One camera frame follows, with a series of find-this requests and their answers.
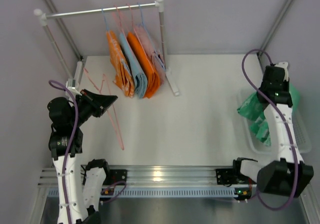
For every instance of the pale pink trousers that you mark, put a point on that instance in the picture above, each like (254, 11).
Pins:
(152, 50)

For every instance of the blue wire hanger left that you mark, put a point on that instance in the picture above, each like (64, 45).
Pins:
(105, 21)

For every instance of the light blue slotted cable duct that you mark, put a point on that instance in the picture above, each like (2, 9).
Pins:
(214, 192)

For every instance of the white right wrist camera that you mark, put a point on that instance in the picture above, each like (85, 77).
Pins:
(285, 66)

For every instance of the pink wire hanger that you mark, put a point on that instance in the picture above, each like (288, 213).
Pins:
(118, 19)
(114, 122)
(132, 19)

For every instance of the aluminium corner frame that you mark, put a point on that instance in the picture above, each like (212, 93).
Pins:
(284, 10)
(60, 23)

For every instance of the orange white patterned trousers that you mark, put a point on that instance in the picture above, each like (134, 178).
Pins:
(123, 78)

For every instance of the aluminium mounting rail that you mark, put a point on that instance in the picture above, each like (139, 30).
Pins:
(170, 176)

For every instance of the blue wire hanger right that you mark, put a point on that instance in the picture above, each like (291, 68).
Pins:
(145, 26)

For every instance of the white plastic mesh basket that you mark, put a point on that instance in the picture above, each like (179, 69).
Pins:
(302, 140)

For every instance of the aluminium corner frame left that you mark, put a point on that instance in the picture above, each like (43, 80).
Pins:
(60, 23)

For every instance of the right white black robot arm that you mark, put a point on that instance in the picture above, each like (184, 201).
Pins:
(270, 113)

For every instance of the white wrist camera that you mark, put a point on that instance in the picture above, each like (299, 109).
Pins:
(73, 86)
(285, 66)

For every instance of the aluminium corner frame right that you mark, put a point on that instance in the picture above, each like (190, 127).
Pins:
(284, 10)

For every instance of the green white tie-dye trousers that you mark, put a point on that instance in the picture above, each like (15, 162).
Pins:
(252, 110)

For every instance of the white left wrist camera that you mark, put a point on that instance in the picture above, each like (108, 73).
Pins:
(73, 86)

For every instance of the blue wire hanger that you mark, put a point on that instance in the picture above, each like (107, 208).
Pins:
(105, 21)
(145, 26)

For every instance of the light blue trousers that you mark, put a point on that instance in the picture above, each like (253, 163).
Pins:
(139, 77)

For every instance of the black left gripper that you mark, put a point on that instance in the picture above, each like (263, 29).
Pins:
(92, 103)

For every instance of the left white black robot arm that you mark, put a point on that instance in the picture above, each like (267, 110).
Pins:
(79, 194)

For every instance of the plain orange trousers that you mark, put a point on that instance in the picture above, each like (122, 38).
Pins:
(147, 66)

